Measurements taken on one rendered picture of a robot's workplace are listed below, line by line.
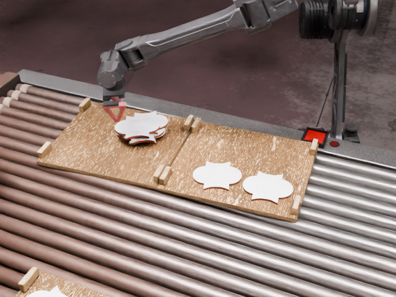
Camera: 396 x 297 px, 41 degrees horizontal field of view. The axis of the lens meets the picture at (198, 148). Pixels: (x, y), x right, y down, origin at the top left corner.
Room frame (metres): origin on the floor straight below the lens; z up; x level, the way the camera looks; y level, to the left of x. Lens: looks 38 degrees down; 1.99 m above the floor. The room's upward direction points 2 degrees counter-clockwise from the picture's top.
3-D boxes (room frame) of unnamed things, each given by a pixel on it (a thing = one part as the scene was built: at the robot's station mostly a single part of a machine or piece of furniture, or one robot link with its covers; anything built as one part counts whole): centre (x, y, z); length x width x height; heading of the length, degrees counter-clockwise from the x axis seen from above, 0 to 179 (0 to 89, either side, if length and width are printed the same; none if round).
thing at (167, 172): (1.18, 0.10, 0.95); 0.06 x 0.02 x 0.03; 159
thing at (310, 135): (1.37, -0.38, 0.92); 0.06 x 0.06 x 0.01; 65
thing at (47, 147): (1.33, 0.49, 0.95); 0.06 x 0.02 x 0.03; 160
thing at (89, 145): (1.39, 0.26, 0.93); 0.41 x 0.35 x 0.02; 70
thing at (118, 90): (1.39, 0.25, 1.16); 0.10 x 0.07 x 0.07; 5
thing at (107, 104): (1.35, 0.25, 1.09); 0.07 x 0.07 x 0.09; 5
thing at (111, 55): (1.38, 0.25, 1.22); 0.07 x 0.06 x 0.07; 178
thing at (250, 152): (1.24, -0.13, 0.93); 0.41 x 0.35 x 0.02; 69
